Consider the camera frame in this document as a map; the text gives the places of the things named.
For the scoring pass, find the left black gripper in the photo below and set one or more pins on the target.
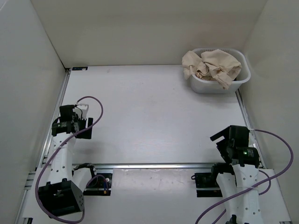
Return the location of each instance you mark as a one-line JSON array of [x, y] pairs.
[[86, 135]]

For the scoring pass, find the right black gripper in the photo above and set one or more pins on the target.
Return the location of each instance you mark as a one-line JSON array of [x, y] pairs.
[[224, 133]]

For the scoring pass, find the beige trousers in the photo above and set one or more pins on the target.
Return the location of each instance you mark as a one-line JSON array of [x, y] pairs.
[[216, 65]]

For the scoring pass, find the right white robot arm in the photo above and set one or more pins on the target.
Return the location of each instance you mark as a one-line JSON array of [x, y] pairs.
[[237, 175]]

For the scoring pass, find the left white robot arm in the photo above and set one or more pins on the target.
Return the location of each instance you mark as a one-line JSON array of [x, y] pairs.
[[62, 194]]

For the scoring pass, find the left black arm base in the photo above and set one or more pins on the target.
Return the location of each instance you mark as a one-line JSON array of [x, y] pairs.
[[98, 186]]

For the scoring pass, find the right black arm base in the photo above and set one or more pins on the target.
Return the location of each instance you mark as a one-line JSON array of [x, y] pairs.
[[206, 185]]

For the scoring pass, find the small blue label sticker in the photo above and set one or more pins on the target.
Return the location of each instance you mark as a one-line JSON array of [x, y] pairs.
[[79, 68]]

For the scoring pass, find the white plastic basket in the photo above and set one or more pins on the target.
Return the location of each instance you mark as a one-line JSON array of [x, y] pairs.
[[213, 87]]

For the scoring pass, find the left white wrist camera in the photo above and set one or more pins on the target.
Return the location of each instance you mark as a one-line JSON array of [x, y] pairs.
[[81, 110]]

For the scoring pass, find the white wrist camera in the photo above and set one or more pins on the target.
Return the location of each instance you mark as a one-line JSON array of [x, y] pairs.
[[252, 138], [81, 110]]

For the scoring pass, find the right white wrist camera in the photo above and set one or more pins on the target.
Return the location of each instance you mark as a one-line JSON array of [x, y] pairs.
[[252, 138]]

